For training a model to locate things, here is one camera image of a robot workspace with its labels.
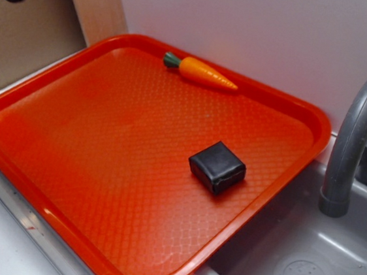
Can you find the black block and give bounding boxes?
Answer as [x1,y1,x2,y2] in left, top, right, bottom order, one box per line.
[188,141,247,195]

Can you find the brown cardboard panel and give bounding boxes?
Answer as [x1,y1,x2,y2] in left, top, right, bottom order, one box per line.
[0,0,128,89]

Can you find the red plastic tray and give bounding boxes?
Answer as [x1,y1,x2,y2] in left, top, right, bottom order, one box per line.
[0,35,332,275]

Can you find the orange toy carrot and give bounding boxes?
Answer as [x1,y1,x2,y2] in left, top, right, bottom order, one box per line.
[163,52,238,91]

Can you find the grey plastic sink basin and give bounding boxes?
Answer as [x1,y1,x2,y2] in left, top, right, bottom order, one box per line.
[197,162,367,275]

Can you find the grey toy faucet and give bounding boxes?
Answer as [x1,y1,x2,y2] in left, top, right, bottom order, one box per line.
[318,81,367,218]

